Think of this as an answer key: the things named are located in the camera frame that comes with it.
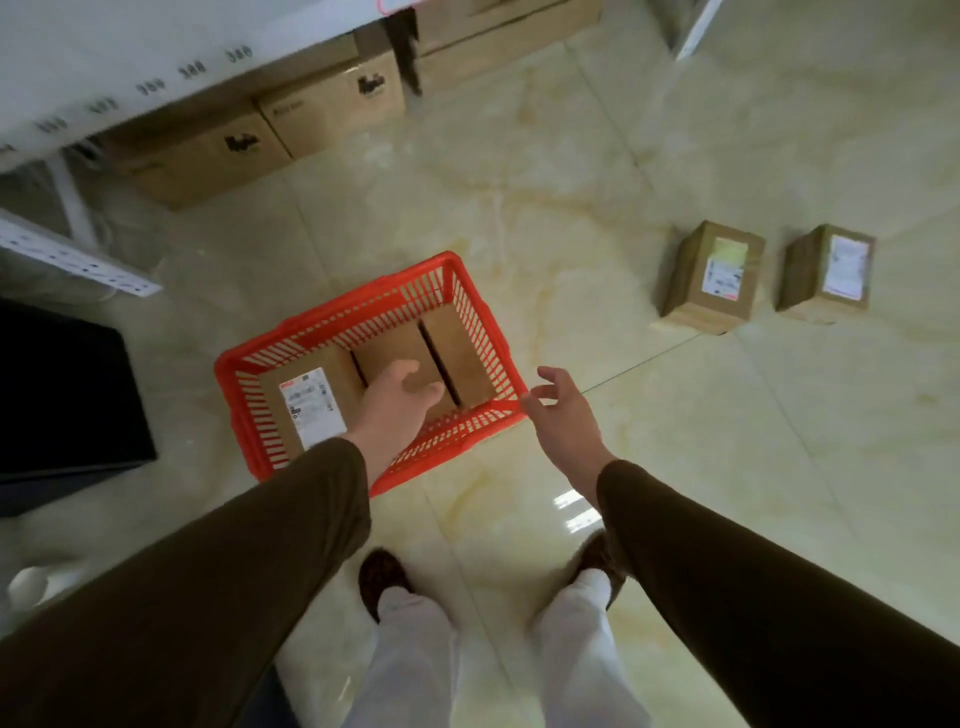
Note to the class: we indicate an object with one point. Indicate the person's left hand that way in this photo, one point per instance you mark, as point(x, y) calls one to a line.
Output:
point(386, 424)

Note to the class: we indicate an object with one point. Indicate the person's right hand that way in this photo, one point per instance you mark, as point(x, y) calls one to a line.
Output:
point(568, 435)

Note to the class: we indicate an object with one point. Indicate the person's right thumb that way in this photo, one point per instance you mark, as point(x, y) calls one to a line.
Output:
point(532, 407)

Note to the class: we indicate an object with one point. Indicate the person's left thumb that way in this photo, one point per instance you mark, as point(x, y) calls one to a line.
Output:
point(429, 395)

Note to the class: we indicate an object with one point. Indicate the person's left forearm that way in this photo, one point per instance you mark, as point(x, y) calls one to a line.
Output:
point(195, 592)

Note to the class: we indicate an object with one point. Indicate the person's right forearm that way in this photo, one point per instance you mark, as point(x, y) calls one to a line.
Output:
point(757, 600)

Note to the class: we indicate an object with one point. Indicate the plain cardboard box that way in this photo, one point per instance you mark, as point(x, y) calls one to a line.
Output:
point(390, 349)
point(461, 356)

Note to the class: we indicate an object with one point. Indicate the red plastic shopping basket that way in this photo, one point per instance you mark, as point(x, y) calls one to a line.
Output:
point(480, 330)

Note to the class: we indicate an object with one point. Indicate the cardboard box with white label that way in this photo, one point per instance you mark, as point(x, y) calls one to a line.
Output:
point(832, 274)
point(311, 405)

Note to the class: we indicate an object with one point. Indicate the person's right brown shoe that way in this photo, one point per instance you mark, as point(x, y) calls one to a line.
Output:
point(600, 555)

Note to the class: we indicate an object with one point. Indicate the person's brown shoe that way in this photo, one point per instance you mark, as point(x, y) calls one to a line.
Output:
point(379, 571)
point(600, 555)

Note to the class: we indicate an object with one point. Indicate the person's left brown shoe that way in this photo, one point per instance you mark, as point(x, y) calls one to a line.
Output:
point(379, 571)

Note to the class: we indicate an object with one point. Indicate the cardboard box with yellow-white label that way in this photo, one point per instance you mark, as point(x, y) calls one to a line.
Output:
point(716, 274)

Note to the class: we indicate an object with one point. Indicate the person's right leg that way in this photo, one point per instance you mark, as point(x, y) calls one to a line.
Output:
point(581, 660)

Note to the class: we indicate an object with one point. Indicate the person's leg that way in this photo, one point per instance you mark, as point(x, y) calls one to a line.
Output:
point(412, 667)
point(581, 660)

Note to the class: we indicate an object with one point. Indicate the person's left leg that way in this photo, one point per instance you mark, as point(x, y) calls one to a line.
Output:
point(412, 667)

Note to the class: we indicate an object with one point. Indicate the large cardboard carton black print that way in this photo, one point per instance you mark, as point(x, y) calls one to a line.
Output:
point(337, 101)
point(202, 154)

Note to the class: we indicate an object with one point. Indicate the large plain cardboard carton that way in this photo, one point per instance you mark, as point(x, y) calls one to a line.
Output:
point(502, 41)

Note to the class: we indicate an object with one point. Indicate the black box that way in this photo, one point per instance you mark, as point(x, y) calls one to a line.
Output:
point(64, 397)

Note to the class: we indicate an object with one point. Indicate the white shelf board with tags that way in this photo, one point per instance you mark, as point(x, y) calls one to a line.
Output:
point(67, 259)

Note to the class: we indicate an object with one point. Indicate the white rounded object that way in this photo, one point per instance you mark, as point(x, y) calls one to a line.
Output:
point(41, 585)

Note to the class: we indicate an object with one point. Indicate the dark shelf post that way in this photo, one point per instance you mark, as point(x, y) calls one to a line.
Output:
point(405, 49)

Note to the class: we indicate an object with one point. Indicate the white shelf post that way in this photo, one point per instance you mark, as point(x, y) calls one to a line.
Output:
point(73, 202)
point(696, 26)

